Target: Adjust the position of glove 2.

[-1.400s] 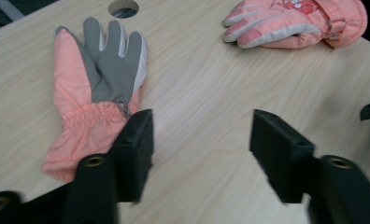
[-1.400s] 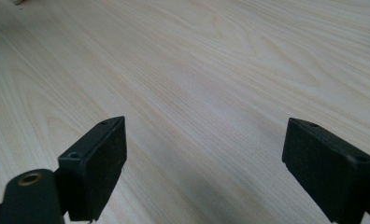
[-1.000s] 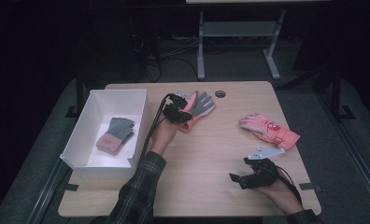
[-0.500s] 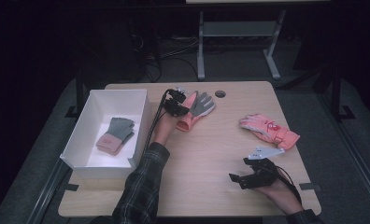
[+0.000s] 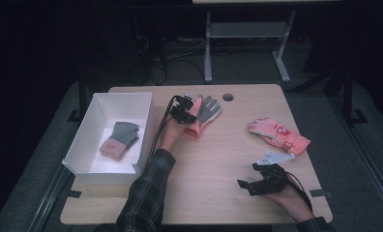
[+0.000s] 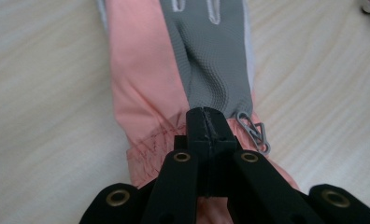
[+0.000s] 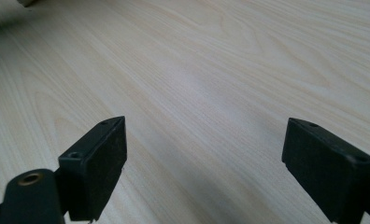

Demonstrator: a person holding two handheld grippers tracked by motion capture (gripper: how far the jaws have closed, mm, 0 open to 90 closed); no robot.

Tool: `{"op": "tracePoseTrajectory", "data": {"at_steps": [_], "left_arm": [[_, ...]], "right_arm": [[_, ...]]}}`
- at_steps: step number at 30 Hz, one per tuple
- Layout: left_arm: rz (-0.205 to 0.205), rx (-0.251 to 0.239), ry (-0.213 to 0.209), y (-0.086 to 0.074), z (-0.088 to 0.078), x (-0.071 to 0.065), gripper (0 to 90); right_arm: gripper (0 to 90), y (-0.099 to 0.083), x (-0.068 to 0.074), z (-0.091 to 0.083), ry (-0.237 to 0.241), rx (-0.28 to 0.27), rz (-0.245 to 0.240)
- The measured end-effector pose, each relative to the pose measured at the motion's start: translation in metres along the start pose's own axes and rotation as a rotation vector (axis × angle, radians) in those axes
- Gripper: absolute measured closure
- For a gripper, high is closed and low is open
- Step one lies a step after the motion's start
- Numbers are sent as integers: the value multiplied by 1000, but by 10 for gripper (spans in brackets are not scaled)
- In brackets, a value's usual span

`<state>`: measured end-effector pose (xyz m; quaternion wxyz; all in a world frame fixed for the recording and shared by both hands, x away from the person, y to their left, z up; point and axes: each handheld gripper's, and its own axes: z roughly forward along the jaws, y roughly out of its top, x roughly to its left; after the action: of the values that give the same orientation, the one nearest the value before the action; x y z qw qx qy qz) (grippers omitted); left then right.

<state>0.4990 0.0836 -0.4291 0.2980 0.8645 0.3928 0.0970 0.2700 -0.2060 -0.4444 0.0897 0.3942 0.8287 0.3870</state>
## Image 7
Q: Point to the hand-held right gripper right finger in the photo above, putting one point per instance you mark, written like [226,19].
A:
[326,168]

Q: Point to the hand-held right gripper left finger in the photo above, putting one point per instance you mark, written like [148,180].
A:
[96,168]

